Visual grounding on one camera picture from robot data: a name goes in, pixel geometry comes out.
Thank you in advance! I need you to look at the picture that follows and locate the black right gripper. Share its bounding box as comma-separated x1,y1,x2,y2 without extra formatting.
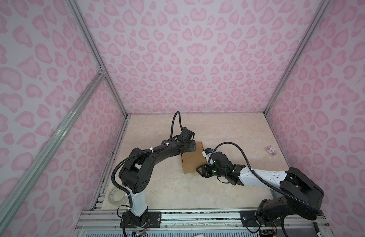
194,163,226,179

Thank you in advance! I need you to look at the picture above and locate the brown cardboard box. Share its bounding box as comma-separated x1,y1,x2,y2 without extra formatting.
182,142,207,174

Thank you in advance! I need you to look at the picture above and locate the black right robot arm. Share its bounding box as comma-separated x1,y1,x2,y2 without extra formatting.
196,150,324,225

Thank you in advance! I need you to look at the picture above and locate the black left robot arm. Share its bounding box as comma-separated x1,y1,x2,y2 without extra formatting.
111,127,195,228

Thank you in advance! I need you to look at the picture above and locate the small pink card packet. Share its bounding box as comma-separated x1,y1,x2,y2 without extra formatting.
265,146,278,157

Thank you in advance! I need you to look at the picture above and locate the clear tape roll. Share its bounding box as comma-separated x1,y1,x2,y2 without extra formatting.
108,187,126,205

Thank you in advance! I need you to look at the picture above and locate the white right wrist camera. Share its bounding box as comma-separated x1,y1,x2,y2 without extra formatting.
202,148,214,160

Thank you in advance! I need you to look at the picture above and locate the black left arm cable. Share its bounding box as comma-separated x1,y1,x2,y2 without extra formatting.
169,111,184,140

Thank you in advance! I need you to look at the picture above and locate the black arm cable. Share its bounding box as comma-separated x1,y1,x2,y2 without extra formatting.
169,111,184,140
213,141,324,217

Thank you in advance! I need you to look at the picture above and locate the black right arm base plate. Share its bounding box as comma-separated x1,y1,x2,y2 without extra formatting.
239,210,261,228

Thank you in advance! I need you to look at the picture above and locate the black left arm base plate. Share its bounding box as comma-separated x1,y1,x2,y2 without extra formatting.
120,210,162,228

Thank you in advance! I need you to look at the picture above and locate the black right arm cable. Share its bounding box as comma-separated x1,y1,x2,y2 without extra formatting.
213,141,324,217

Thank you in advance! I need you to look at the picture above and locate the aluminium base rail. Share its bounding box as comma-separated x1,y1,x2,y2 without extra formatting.
73,207,333,237

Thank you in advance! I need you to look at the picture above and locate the aluminium diagonal frame strut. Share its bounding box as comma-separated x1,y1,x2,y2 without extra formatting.
0,71,106,236

